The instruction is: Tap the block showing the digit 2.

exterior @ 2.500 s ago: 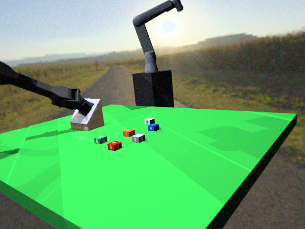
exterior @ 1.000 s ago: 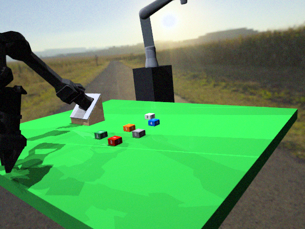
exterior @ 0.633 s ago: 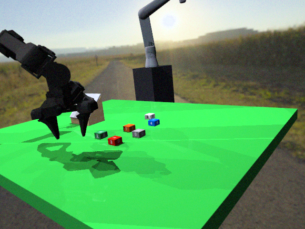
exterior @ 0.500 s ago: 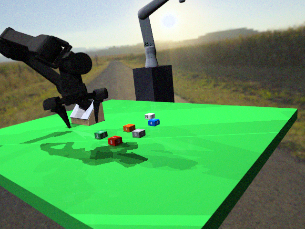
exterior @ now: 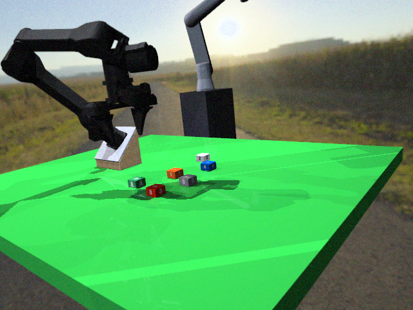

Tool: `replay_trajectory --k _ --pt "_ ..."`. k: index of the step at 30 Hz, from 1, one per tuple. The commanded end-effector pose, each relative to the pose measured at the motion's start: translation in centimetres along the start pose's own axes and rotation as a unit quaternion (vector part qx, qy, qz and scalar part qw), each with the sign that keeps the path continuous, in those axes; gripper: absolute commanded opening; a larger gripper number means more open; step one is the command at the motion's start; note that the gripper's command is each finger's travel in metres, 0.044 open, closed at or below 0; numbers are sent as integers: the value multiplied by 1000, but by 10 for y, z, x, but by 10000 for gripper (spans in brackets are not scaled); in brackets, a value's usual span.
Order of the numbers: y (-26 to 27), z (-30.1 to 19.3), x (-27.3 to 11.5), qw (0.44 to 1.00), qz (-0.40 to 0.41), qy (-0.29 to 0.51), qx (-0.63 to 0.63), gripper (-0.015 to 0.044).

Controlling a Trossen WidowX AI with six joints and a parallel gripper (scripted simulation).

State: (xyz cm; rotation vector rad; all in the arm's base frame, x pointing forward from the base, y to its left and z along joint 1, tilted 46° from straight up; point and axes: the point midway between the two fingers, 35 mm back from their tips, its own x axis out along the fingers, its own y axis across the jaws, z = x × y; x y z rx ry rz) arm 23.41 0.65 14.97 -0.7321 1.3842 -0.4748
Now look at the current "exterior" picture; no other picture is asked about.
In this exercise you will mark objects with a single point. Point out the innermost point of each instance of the red block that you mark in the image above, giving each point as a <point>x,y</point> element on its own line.
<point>155,190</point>

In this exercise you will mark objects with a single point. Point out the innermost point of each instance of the blue block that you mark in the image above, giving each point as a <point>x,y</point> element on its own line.
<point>208,165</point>

